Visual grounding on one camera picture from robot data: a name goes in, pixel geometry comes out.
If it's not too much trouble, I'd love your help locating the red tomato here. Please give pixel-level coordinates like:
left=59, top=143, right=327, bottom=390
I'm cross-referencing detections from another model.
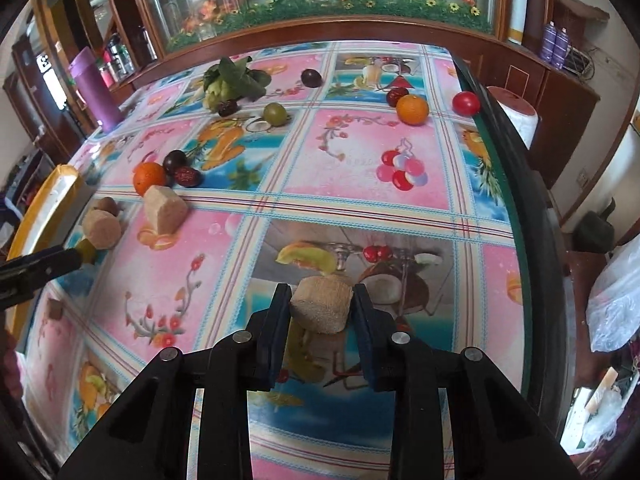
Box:
left=452, top=90, right=482, bottom=116

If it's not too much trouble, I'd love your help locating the white rolled sheet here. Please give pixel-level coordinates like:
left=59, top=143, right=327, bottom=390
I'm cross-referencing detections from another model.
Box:
left=507, top=0, right=529, bottom=46

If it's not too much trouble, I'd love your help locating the purple spray can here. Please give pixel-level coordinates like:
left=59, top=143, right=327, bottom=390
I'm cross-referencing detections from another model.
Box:
left=540, top=21, right=557, bottom=63
left=552, top=27, right=571, bottom=68

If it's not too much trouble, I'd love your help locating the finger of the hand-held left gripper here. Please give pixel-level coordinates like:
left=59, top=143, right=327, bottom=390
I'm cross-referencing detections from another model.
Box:
left=0, top=246, right=84, bottom=312

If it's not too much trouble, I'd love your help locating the white plastic bag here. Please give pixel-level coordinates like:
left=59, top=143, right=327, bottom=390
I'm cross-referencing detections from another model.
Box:
left=586, top=247, right=640, bottom=353

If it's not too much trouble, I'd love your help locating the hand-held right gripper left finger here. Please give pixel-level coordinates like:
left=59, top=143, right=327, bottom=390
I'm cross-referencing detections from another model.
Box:
left=57, top=283, right=293, bottom=480

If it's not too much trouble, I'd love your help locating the beige ribbed rectangular cake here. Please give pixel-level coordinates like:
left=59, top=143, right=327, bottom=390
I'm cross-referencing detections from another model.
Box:
left=289, top=275, right=355, bottom=335

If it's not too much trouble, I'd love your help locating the round beige cake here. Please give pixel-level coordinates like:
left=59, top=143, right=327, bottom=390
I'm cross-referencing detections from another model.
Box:
left=81, top=209, right=123, bottom=251

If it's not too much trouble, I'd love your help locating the leaf-wrapped zongzi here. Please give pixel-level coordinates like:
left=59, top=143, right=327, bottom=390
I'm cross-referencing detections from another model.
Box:
left=202, top=56, right=273, bottom=111

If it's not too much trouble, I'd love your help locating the orange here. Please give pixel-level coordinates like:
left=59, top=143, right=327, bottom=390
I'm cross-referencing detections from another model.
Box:
left=396, top=94, right=431, bottom=127
left=132, top=161, right=167, bottom=197

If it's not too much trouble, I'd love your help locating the purple bottle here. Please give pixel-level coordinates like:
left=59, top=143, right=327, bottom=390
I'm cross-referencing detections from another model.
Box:
left=68, top=46, right=124, bottom=132

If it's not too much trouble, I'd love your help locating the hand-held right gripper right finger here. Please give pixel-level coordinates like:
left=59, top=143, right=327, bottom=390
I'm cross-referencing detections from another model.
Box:
left=351, top=283, right=583, bottom=480

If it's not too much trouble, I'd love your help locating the printed plastic tablecloth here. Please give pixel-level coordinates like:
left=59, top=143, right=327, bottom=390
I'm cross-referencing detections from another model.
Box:
left=20, top=40, right=526, bottom=480

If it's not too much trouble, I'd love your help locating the white tray with yellow tape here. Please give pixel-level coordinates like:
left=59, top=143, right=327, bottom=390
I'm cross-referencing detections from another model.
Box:
left=5, top=164, right=98, bottom=351

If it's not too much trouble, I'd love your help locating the black thermos flask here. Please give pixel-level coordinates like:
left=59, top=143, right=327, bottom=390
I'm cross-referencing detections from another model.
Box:
left=140, top=25, right=159, bottom=61

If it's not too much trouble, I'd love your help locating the hexagonal beige cake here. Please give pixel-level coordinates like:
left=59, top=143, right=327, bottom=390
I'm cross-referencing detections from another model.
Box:
left=144, top=185, right=190, bottom=236

